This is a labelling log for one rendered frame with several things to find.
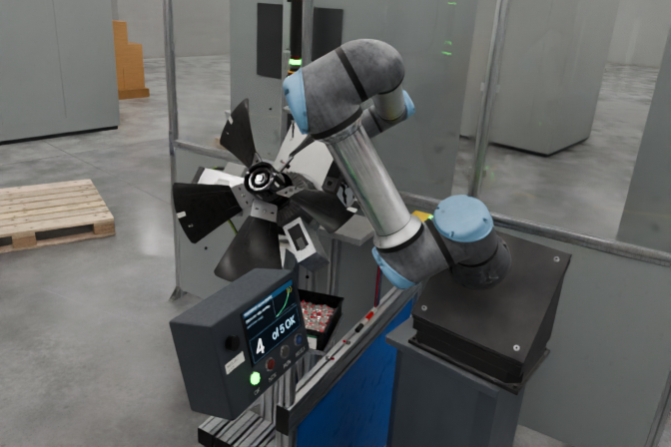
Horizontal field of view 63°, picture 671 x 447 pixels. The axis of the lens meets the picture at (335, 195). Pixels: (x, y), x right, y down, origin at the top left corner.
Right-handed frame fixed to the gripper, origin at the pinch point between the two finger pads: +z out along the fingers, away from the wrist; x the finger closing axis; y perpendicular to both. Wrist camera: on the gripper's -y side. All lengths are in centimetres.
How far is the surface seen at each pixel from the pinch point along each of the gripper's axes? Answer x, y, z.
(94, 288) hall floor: 197, 10, 130
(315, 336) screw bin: -4.8, -32.5, 24.3
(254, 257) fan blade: 24.2, -20.3, 14.1
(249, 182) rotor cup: 35.4, -3.1, -1.7
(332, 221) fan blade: 1.3, -7.2, 1.4
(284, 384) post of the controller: -13, -58, 10
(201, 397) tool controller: -14, -80, -16
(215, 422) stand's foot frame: 53, -37, 106
